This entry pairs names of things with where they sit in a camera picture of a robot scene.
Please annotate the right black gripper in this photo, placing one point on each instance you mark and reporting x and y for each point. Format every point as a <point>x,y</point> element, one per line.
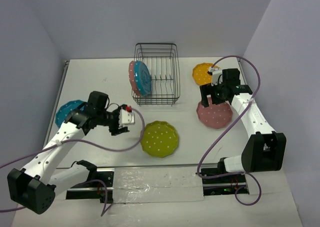
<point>207,90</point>

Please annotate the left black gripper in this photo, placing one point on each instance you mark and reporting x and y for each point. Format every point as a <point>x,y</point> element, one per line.
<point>114,130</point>

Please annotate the pink dotted plate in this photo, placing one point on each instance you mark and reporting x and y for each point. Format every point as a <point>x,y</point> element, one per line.
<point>131,75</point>
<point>215,116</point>

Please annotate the green dotted plate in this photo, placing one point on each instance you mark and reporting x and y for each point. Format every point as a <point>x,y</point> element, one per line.
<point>160,139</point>

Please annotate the blue dotted plate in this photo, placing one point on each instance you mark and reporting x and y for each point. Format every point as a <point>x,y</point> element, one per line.
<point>65,109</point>
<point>142,78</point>

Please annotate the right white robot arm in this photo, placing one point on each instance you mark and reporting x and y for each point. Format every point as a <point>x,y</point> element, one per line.
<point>265,148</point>

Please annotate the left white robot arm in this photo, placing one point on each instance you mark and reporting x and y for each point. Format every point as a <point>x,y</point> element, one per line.
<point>35,185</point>

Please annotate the orange dotted plate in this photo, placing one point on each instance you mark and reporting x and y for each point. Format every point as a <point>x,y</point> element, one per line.
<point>200,74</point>

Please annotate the silver tape strip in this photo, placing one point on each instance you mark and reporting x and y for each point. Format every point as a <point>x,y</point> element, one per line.
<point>156,185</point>

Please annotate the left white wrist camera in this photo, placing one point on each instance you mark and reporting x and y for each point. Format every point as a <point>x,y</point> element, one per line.
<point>126,116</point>

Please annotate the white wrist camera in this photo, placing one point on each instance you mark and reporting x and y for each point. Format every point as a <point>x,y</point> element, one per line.
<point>126,116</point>
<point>216,74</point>

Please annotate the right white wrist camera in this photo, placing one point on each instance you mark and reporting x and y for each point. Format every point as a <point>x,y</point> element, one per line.
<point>216,74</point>

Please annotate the black wire dish rack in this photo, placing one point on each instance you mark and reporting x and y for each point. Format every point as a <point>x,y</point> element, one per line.
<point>162,61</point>

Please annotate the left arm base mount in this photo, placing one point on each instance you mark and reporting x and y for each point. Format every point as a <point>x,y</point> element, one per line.
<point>94,190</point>

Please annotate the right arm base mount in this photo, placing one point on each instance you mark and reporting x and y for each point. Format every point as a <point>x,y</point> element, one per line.
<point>226,185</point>

